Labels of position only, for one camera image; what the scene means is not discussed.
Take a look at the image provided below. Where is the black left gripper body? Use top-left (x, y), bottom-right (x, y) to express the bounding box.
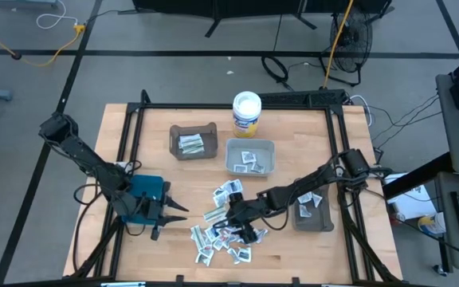
top-left (135, 181), bottom-right (173, 242)

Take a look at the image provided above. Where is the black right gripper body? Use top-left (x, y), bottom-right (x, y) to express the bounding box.
top-left (231, 191), bottom-right (265, 245)

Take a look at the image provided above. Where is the white packet blue label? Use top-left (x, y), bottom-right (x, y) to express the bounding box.
top-left (212, 187), bottom-right (231, 208)
top-left (225, 179), bottom-right (245, 195)

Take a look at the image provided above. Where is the teal plastic bin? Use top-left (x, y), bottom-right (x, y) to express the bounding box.
top-left (121, 174), bottom-right (166, 226)

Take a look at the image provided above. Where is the white packet black triangle print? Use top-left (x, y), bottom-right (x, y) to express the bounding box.
top-left (237, 246), bottom-right (253, 264)

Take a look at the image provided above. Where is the light grey plastic bin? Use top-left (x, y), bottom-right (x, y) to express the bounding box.
top-left (224, 138), bottom-right (277, 178)

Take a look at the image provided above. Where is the dark grey plastic bin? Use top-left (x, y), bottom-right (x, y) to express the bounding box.
top-left (292, 185), bottom-right (335, 233)
top-left (168, 122), bottom-right (219, 161)

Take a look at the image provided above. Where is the Lysol wipes canister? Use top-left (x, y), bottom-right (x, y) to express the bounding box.
top-left (232, 91), bottom-right (262, 139)

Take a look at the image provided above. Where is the black perforated power box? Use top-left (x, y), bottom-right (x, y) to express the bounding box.
top-left (256, 88), bottom-right (348, 108)

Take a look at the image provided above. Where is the white cardboard box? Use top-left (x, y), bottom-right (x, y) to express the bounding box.
top-left (382, 173), bottom-right (437, 221)

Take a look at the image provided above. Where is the black desk crossbar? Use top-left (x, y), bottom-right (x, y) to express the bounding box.
top-left (381, 151), bottom-right (453, 200)

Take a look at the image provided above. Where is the black backdrop stand leg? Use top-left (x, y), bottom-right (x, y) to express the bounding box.
top-left (292, 11), bottom-right (318, 31)
top-left (204, 7), bottom-right (230, 39)

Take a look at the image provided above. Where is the white yellow wipes tub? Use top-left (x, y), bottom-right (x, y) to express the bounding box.
top-left (417, 212), bottom-right (446, 236)

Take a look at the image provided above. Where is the black curtain backdrop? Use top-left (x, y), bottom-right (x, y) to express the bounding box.
top-left (131, 0), bottom-right (394, 20)

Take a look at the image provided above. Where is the black floor fan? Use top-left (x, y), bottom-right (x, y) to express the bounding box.
top-left (319, 6), bottom-right (374, 88)

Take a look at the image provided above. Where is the grey equipment base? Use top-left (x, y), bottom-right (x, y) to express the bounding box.
top-left (0, 0), bottom-right (59, 10)

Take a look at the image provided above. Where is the black aluminium table frame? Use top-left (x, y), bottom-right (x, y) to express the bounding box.
top-left (69, 89), bottom-right (404, 285)

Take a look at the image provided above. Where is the black coiled floor cable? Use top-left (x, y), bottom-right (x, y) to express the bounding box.
top-left (260, 55), bottom-right (294, 91)

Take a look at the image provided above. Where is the white table corner cable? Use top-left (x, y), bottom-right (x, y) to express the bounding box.
top-left (348, 94), bottom-right (374, 128)

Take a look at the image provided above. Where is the yellow hanging cable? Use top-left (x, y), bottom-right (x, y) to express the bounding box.
top-left (321, 0), bottom-right (354, 89)

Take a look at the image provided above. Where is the yellow floor extension cord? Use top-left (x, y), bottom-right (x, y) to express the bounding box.
top-left (0, 22), bottom-right (87, 68)

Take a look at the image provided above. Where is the white floor cable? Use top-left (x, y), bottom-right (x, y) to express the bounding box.
top-left (35, 0), bottom-right (78, 30)

